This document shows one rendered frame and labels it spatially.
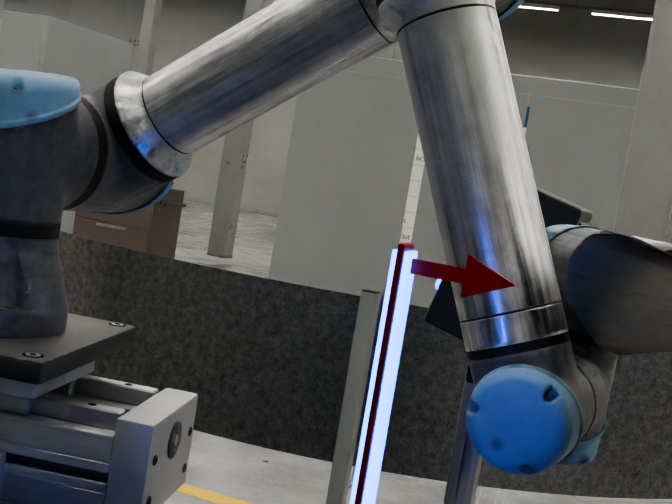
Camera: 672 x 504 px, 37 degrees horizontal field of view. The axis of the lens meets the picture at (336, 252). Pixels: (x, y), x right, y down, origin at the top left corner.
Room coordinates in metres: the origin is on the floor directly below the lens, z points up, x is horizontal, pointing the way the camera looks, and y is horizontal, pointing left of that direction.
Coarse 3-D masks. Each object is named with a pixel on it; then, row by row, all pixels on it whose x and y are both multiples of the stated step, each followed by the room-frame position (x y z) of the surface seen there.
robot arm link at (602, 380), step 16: (576, 336) 0.79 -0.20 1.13; (576, 352) 0.79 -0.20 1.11; (592, 352) 0.79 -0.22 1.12; (608, 352) 0.79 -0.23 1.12; (592, 368) 0.78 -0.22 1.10; (608, 368) 0.80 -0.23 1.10; (592, 384) 0.75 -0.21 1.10; (608, 384) 0.80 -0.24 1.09; (608, 400) 0.81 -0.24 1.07; (592, 432) 0.80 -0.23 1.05; (576, 448) 0.79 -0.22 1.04; (592, 448) 0.80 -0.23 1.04; (576, 464) 0.79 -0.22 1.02
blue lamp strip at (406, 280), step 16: (416, 256) 0.55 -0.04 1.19; (400, 288) 0.54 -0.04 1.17; (400, 304) 0.54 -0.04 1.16; (400, 320) 0.54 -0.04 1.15; (400, 336) 0.55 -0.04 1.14; (400, 352) 0.55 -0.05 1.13; (384, 384) 0.54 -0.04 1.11; (384, 400) 0.54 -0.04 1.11; (384, 416) 0.54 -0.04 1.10; (384, 432) 0.55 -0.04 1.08; (368, 480) 0.54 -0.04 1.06; (368, 496) 0.54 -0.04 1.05
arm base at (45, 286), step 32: (0, 224) 0.84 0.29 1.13; (32, 224) 0.86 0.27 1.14; (0, 256) 0.84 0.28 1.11; (32, 256) 0.86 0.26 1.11; (0, 288) 0.84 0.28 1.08; (32, 288) 0.86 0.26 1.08; (64, 288) 0.91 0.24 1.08; (0, 320) 0.83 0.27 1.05; (32, 320) 0.85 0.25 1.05; (64, 320) 0.90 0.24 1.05
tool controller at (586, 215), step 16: (544, 192) 1.09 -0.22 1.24; (544, 208) 1.09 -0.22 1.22; (560, 208) 1.08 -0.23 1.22; (576, 208) 1.08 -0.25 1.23; (576, 224) 1.08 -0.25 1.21; (448, 288) 1.11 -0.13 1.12; (432, 304) 1.12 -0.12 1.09; (448, 304) 1.11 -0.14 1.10; (432, 320) 1.12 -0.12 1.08; (448, 320) 1.11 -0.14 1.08
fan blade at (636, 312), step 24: (600, 240) 0.43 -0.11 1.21; (624, 240) 0.43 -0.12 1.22; (576, 264) 0.49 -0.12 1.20; (600, 264) 0.47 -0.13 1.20; (624, 264) 0.46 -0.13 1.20; (648, 264) 0.44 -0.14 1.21; (576, 288) 0.53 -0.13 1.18; (600, 288) 0.52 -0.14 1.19; (624, 288) 0.51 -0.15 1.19; (648, 288) 0.49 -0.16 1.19; (576, 312) 0.58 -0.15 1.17; (600, 312) 0.56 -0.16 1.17; (624, 312) 0.55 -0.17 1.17; (648, 312) 0.54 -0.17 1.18; (600, 336) 0.61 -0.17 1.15; (624, 336) 0.60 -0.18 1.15; (648, 336) 0.59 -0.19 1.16
